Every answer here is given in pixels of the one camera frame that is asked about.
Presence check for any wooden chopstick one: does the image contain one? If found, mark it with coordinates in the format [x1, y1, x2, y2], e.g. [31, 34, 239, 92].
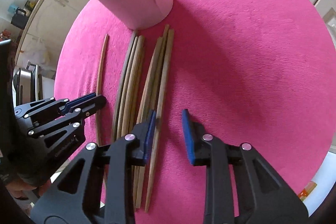
[96, 34, 109, 145]

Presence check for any wooden chopstick six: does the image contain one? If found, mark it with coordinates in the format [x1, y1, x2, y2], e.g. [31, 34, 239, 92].
[133, 37, 163, 209]

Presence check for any wooden chopstick three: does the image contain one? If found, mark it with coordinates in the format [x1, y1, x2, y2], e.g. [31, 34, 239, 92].
[116, 36, 138, 139]

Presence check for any dark grey wooden chopstick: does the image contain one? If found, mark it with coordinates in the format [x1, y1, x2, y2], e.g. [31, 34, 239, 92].
[145, 29, 174, 213]

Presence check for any wooden chopstick five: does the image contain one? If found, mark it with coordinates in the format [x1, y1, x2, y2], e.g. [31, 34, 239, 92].
[129, 50, 144, 206]

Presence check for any wooden chopstick two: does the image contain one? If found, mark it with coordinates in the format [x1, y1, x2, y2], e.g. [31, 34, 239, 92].
[111, 30, 138, 142]

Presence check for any wooden chopstick four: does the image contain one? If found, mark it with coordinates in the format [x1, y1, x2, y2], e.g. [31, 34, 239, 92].
[121, 35, 144, 136]

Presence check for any wooden chopstick seven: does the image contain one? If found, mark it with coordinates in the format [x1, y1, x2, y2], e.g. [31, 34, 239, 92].
[135, 24, 170, 210]

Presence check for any person's left hand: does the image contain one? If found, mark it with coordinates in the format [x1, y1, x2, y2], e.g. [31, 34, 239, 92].
[5, 179, 52, 199]

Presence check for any orange packet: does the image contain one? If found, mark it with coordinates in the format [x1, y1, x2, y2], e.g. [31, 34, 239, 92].
[298, 181, 317, 201]

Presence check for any black electric kettle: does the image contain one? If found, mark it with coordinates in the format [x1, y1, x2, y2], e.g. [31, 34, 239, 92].
[11, 7, 29, 30]

